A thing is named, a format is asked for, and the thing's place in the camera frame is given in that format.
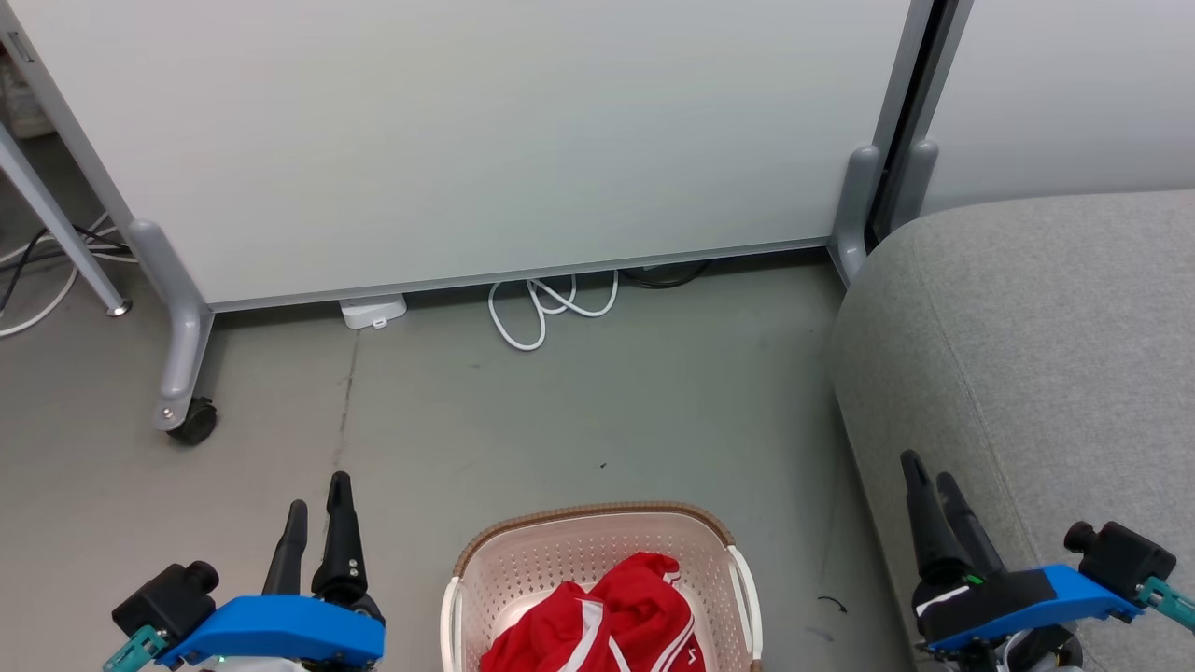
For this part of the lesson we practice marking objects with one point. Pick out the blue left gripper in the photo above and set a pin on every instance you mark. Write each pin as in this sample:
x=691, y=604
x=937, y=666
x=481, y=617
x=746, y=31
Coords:
x=280, y=627

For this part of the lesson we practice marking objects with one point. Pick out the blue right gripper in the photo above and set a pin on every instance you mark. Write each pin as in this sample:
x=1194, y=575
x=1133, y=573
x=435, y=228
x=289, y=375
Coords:
x=1027, y=597

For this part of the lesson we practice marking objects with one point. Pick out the red white-striped shirt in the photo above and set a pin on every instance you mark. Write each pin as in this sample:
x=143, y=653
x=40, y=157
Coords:
x=541, y=635

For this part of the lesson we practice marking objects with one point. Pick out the grey fabric sofa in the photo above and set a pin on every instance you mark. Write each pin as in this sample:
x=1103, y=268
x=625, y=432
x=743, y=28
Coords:
x=1027, y=355

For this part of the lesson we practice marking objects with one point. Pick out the small black floor scrap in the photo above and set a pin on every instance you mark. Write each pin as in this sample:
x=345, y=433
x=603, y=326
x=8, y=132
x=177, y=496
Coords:
x=834, y=602

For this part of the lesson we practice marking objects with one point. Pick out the black caster wheel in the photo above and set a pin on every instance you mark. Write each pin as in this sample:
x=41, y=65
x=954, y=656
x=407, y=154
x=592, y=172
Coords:
x=194, y=423

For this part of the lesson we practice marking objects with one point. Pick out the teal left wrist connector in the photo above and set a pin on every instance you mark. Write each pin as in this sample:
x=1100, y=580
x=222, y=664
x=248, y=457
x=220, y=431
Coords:
x=135, y=649

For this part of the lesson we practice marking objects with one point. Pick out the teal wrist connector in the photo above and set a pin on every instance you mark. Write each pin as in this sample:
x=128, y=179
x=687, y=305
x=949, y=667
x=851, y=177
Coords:
x=135, y=649
x=1167, y=602

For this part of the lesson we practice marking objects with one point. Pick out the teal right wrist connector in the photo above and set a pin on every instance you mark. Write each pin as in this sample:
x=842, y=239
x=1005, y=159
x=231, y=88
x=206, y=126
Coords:
x=1167, y=602

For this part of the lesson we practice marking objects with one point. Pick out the perforated beige laundry basket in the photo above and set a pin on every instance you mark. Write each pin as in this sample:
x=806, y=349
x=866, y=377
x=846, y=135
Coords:
x=560, y=551

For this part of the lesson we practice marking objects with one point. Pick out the white power adapter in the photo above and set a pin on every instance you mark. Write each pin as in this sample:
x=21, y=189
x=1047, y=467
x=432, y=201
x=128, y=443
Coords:
x=373, y=309

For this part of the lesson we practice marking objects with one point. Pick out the grey metal table leg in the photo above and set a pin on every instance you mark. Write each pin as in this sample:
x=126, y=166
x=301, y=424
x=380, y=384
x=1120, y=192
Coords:
x=56, y=219

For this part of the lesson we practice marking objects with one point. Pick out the large white partition panel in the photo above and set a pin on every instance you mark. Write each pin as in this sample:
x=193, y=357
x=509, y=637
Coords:
x=467, y=140

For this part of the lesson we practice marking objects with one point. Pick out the narrow white partition panel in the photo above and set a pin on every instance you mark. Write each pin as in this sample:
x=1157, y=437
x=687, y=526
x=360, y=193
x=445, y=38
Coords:
x=1064, y=93

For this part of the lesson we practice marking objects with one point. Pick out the white bumpy object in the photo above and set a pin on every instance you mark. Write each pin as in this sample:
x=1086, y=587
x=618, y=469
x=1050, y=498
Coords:
x=21, y=103

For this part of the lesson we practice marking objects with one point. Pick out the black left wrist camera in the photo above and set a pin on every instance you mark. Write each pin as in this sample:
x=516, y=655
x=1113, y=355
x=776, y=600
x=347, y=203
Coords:
x=163, y=602

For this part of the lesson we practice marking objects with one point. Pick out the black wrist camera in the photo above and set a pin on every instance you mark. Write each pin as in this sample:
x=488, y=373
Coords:
x=1120, y=555
x=163, y=602

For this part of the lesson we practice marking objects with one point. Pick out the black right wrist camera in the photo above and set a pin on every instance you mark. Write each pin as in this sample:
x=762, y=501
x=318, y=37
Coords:
x=1120, y=555

